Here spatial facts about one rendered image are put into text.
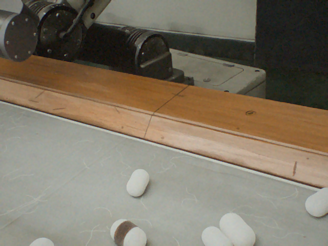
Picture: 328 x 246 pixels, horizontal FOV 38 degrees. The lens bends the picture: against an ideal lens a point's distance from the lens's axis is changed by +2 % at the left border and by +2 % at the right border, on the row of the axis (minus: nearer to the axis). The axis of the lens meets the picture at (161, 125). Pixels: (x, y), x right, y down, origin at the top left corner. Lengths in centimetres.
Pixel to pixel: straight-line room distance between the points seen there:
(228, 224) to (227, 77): 97
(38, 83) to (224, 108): 28
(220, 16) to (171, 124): 217
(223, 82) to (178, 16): 154
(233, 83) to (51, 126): 77
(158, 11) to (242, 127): 240
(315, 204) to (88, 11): 73
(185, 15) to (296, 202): 239
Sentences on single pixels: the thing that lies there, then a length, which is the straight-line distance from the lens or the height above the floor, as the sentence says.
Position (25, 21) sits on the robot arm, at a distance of 60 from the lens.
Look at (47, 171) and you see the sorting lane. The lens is 55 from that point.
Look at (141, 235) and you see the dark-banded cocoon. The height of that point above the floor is 76.
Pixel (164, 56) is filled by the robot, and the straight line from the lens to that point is 123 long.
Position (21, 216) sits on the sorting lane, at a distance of 49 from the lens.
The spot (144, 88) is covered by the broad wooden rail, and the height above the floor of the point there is 76.
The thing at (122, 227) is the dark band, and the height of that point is 76.
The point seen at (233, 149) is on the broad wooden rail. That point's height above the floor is 75.
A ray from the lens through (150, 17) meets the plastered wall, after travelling 295.
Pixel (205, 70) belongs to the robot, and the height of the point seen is 47.
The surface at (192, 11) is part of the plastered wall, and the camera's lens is 278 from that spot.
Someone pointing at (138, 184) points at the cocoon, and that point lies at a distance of 47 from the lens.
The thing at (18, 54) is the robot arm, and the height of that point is 84.
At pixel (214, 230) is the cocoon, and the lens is 41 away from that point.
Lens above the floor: 103
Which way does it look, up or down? 30 degrees down
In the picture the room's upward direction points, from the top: 6 degrees counter-clockwise
